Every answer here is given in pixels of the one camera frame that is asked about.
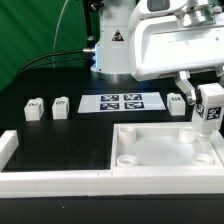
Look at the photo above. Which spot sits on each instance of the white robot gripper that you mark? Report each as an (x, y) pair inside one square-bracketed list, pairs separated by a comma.
[(169, 36)]

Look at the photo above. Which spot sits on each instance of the white square tabletop part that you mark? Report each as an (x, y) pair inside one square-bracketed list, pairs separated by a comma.
[(163, 144)]

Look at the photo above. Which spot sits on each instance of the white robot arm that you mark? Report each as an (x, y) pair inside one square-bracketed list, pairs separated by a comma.
[(112, 58)]

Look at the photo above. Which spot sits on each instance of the white sheet with markers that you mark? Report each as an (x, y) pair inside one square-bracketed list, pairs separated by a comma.
[(121, 102)]

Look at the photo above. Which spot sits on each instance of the black vertical pole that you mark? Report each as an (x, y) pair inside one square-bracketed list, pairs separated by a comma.
[(90, 38)]

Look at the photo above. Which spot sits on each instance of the white U-shaped fence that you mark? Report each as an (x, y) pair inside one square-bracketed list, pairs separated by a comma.
[(131, 180)]

